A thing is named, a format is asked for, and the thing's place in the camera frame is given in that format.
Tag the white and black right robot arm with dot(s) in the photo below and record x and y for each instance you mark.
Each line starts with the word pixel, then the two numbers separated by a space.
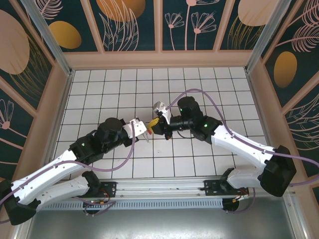
pixel 239 147

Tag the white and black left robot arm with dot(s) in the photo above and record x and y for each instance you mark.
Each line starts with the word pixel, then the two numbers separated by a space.
pixel 54 174

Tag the grey metal base sheet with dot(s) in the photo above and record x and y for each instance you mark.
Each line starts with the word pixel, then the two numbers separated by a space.
pixel 159 224

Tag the aluminium side rail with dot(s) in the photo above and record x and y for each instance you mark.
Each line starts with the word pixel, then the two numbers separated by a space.
pixel 59 119
pixel 261 119

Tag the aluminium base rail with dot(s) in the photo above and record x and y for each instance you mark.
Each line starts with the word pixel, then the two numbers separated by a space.
pixel 159 188

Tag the aluminium corner post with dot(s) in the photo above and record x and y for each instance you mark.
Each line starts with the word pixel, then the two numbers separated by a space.
pixel 49 39
pixel 264 37

